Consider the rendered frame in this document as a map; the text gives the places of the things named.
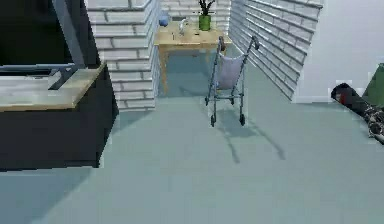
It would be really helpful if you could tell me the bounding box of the blue round object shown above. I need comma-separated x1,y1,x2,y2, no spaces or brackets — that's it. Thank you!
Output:
158,11,171,28

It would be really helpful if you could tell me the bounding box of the light wooden table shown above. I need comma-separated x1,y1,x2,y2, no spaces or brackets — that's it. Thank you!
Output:
153,20,233,95

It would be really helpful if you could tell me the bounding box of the grey metal stand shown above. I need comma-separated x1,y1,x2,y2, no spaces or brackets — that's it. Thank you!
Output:
0,0,88,91

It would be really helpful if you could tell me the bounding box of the black cabinet with wooden top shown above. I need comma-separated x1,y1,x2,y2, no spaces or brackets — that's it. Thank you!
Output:
0,61,120,172

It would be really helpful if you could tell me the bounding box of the grey cart with white bag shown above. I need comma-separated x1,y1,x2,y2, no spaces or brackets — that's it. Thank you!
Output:
204,35,261,128

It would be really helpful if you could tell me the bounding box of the green box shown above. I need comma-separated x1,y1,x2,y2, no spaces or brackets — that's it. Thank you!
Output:
361,63,384,108

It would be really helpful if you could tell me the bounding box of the houseplant in green pot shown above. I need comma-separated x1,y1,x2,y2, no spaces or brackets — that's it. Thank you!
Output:
197,0,216,32

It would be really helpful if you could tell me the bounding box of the black patterned baseball bat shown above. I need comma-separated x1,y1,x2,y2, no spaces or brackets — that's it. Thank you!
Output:
330,82,384,146

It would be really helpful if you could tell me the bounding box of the small white object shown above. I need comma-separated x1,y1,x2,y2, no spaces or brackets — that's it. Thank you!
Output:
177,18,189,36

